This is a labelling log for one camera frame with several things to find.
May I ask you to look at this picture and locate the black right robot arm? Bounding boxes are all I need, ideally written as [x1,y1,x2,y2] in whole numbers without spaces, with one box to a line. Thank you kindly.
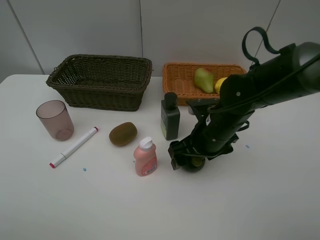
[168,42,320,171]

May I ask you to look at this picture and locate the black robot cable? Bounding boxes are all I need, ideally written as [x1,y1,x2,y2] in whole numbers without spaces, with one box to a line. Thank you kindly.
[207,26,320,113]

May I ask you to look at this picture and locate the white marker red caps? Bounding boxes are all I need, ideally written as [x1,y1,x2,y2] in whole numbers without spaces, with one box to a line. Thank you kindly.
[49,126,99,169]

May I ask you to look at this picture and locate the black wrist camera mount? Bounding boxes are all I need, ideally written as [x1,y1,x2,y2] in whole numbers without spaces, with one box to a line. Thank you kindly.
[186,98,219,121]

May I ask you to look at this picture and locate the orange wicker basket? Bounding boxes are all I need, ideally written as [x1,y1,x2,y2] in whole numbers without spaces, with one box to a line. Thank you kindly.
[162,63,246,106]

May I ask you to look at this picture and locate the green red pear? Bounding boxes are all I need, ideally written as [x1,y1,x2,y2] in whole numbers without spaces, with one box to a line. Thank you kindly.
[193,68,214,94]

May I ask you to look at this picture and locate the brown kiwi fruit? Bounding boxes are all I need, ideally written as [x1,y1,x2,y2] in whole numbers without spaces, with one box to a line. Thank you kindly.
[109,122,138,147]

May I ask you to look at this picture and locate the dark green square bottle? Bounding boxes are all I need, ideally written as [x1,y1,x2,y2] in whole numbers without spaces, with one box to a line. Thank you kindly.
[160,92,180,141]

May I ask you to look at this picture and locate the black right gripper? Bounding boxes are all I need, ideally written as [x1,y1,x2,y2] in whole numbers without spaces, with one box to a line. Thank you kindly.
[168,111,254,170]

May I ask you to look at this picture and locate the dark brown wicker basket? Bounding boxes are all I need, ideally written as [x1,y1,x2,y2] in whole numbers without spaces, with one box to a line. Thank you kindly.
[46,54,153,112]

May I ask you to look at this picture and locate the yellow lemon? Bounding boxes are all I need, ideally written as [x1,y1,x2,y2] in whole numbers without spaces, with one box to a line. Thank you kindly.
[214,77,227,94]

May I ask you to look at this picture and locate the pink bottle white cap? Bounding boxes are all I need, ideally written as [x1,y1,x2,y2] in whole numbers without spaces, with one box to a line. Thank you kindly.
[133,136,158,177]

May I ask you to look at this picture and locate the translucent pink plastic cup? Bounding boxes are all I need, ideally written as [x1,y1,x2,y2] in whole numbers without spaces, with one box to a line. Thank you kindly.
[36,100,74,141]

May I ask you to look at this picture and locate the dark purple mangosteen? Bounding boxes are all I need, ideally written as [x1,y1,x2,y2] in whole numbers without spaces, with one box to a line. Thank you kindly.
[182,156,206,173]

